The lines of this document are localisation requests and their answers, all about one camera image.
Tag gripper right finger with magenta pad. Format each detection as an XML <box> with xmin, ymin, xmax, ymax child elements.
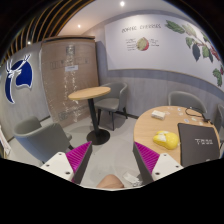
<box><xmin>133</xmin><ymin>142</ymin><xmax>182</xmax><ymax>185</ymax></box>

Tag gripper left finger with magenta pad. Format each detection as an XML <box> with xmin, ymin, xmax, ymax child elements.
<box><xmin>41</xmin><ymin>141</ymin><xmax>92</xmax><ymax>184</ymax></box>

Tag yellow computer mouse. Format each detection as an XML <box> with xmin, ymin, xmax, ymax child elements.
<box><xmin>153</xmin><ymin>131</ymin><xmax>179</xmax><ymax>150</ymax></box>

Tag crumpled paper on floor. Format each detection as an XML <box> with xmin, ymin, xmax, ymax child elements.
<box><xmin>123</xmin><ymin>172</ymin><xmax>142</xmax><ymax>187</ymax></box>

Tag grey armchair at left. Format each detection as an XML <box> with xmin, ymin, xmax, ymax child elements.
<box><xmin>13</xmin><ymin>116</ymin><xmax>72</xmax><ymax>163</ymax></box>

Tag person's knee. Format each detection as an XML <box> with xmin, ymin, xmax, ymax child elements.
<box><xmin>97</xmin><ymin>174</ymin><xmax>124</xmax><ymax>189</ymax></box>

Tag small round wooden table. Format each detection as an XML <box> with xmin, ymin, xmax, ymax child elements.
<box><xmin>68</xmin><ymin>86</ymin><xmax>111</xmax><ymax>145</ymax></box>

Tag white tissue pack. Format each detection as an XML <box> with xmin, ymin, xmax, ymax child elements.
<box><xmin>151</xmin><ymin>110</ymin><xmax>165</xmax><ymax>120</ymax></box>

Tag grey chair behind round table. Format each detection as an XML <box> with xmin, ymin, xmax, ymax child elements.
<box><xmin>168</xmin><ymin>91</ymin><xmax>207</xmax><ymax>113</ymax></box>

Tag grey armchair behind small table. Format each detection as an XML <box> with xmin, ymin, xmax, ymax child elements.
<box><xmin>93</xmin><ymin>81</ymin><xmax>129</xmax><ymax>131</ymax></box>

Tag grey chair at right edge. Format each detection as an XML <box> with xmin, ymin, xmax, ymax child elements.
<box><xmin>214</xmin><ymin>103</ymin><xmax>224</xmax><ymax>149</ymax></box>

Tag blue deer logo sign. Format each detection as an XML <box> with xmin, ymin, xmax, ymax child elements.
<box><xmin>5</xmin><ymin>54</ymin><xmax>33</xmax><ymax>104</ymax></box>

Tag bubble-wrapped wooden cabinet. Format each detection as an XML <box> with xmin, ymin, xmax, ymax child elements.
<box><xmin>41</xmin><ymin>36</ymin><xmax>99</xmax><ymax>127</ymax></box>

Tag black cable on table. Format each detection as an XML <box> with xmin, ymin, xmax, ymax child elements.
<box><xmin>184</xmin><ymin>106</ymin><xmax>214</xmax><ymax>125</ymax></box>

